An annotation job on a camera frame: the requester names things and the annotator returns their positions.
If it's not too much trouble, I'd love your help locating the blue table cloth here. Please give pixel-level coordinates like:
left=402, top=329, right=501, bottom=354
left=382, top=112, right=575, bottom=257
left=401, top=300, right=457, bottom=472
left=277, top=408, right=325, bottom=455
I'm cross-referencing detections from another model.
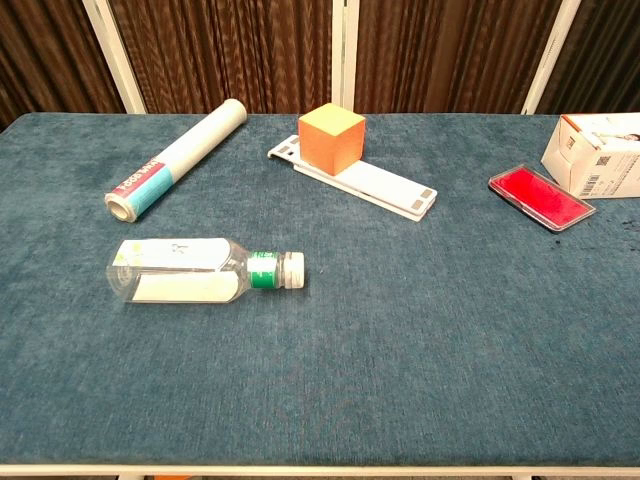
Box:
left=0, top=112, right=640, bottom=469

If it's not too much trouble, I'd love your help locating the white table frame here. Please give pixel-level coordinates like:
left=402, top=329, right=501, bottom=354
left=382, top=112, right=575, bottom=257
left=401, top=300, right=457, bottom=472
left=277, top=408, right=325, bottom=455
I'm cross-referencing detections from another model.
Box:
left=0, top=463, right=640, bottom=480

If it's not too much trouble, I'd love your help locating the white partition post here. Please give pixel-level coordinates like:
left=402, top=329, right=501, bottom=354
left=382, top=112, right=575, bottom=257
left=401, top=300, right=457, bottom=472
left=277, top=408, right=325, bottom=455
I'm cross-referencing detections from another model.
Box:
left=330, top=0, right=359, bottom=115
left=82, top=0, right=149, bottom=115
left=519, top=0, right=584, bottom=116

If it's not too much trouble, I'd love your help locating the orange cube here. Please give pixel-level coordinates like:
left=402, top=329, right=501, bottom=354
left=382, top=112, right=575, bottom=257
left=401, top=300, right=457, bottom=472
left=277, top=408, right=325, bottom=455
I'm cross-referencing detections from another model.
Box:
left=298, top=103, right=367, bottom=177

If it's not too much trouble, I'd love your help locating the white film roll pink-teal label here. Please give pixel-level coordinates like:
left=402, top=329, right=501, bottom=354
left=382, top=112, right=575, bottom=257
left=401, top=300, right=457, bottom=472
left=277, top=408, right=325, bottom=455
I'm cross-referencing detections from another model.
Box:
left=103, top=98, right=248, bottom=223

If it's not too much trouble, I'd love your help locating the white flat folding stand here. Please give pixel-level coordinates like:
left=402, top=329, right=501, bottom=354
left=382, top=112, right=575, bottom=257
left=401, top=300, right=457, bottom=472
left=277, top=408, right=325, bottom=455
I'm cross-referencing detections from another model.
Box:
left=266, top=134, right=439, bottom=222

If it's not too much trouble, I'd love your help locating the clear plastic bottle green label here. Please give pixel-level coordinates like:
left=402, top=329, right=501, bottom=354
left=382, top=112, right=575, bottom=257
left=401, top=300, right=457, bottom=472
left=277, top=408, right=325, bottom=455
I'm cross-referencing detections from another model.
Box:
left=105, top=237, right=306, bottom=305

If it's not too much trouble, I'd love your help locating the white bottle cap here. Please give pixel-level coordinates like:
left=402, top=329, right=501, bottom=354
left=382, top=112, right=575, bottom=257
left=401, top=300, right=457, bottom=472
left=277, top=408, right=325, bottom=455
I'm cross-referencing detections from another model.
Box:
left=285, top=251, right=306, bottom=290

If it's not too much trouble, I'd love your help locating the brown pleated curtain panel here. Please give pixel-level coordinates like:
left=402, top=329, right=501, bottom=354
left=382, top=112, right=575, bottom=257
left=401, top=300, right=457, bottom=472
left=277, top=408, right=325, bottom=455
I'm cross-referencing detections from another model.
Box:
left=0, top=0, right=124, bottom=132
left=109, top=0, right=334, bottom=115
left=537, top=0, right=640, bottom=116
left=353, top=0, right=565, bottom=115

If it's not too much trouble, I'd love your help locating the red ink pad clear case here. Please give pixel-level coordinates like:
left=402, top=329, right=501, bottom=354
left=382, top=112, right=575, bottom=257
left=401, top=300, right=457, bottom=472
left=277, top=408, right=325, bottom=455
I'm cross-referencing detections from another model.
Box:
left=487, top=162, right=598, bottom=234

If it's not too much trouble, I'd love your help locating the white cardboard product box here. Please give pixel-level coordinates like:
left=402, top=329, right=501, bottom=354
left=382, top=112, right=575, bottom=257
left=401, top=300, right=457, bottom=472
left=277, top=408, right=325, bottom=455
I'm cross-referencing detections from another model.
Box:
left=540, top=112, right=640, bottom=200

